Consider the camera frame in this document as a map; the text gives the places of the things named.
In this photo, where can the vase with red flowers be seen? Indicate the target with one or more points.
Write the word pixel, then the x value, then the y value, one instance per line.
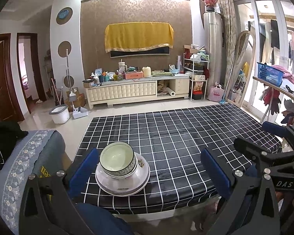
pixel 210 1

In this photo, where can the arched floor mirror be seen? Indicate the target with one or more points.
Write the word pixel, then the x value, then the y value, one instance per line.
pixel 245 73

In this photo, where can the patterned floral bowl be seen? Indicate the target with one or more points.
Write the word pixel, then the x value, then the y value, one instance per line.
pixel 116 160

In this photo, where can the white tumbler with straw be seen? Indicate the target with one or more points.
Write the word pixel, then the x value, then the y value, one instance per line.
pixel 122 67

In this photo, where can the person's left leg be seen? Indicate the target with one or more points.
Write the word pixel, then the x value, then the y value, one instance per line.
pixel 103 220

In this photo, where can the black garment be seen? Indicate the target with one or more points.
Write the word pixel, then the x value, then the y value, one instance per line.
pixel 5 137

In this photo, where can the round brown wall plaque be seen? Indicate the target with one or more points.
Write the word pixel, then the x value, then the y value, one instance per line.
pixel 71 81

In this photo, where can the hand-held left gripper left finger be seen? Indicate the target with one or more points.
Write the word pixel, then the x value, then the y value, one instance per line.
pixel 84 173

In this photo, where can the grey embroidered sofa cover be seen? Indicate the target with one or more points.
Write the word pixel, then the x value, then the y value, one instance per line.
pixel 22 166

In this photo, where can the pink box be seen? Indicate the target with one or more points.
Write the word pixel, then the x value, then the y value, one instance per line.
pixel 134 75

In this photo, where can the white metal shelf rack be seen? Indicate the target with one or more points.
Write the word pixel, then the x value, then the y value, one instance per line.
pixel 191 88

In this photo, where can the bluish white flower bowl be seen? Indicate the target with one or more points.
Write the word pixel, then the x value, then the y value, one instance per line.
pixel 141 163

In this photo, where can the pink bag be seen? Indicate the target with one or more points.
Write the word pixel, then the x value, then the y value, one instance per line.
pixel 216 94

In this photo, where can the red hanging clothes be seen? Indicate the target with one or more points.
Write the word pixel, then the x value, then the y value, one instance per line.
pixel 272 100

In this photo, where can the patterned curtain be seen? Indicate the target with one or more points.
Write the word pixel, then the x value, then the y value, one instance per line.
pixel 226 29

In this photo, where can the plain white bowl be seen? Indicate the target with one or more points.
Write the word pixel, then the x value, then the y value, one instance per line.
pixel 136 166

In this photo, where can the wall television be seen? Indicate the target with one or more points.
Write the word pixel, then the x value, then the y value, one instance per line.
pixel 137 53

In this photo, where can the cream television cabinet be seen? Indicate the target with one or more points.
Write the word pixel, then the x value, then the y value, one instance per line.
pixel 122 90

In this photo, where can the yellow cloth cover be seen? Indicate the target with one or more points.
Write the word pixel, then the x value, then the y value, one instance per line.
pixel 139 35

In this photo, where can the wooden ledge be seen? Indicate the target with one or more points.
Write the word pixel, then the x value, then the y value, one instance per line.
pixel 272 86

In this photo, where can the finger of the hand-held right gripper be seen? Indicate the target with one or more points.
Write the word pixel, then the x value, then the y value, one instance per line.
pixel 247 148
pixel 274 127

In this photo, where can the brown cardboard box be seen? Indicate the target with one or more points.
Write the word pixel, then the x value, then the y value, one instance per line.
pixel 80 100

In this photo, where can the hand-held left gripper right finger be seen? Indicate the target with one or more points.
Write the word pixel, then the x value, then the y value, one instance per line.
pixel 215 173

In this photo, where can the blue plastic basket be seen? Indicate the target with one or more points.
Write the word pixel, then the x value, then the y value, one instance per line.
pixel 269 74

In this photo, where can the pink cloth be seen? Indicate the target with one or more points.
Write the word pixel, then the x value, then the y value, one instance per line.
pixel 284 72

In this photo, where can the white dustpan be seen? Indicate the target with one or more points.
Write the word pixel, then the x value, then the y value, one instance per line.
pixel 79 113

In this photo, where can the dark wooden door frame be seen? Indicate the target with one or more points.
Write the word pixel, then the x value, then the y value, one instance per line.
pixel 38 66

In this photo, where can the white mop bucket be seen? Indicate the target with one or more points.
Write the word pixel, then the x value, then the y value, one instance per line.
pixel 60 116

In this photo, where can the white paper roll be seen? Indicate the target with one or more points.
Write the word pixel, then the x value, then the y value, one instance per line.
pixel 172 92

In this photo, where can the light blue basin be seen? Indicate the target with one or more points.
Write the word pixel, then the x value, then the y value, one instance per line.
pixel 174 71

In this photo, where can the black checked tablecloth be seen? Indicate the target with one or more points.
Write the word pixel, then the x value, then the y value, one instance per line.
pixel 174 132

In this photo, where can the cream plastic jug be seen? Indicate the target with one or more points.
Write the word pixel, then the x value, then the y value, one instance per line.
pixel 146 71

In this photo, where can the standing air conditioner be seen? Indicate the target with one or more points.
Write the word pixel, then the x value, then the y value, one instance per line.
pixel 213 53

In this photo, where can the open cardboard box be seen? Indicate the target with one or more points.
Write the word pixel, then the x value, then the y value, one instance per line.
pixel 190 49

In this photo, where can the dark wooden door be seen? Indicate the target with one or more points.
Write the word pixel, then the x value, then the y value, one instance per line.
pixel 0 78

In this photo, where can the white plate with pink petals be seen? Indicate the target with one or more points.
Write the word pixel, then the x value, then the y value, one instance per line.
pixel 103 182

